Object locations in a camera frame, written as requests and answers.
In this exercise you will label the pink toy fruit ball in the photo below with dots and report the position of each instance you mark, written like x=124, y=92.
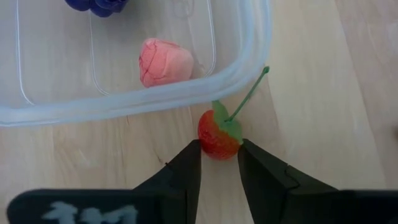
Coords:
x=164, y=63

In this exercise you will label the purple toy grape bunch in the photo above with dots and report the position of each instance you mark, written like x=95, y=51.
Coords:
x=102, y=7

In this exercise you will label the clear plastic tupperware container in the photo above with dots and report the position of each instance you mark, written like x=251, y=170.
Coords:
x=155, y=99

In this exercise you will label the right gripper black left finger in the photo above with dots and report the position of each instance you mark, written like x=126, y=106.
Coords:
x=168, y=199

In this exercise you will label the small red long-stemmed toy strawberry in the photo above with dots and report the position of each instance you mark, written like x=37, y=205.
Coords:
x=214, y=140

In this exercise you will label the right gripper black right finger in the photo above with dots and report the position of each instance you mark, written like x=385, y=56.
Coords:
x=295, y=202

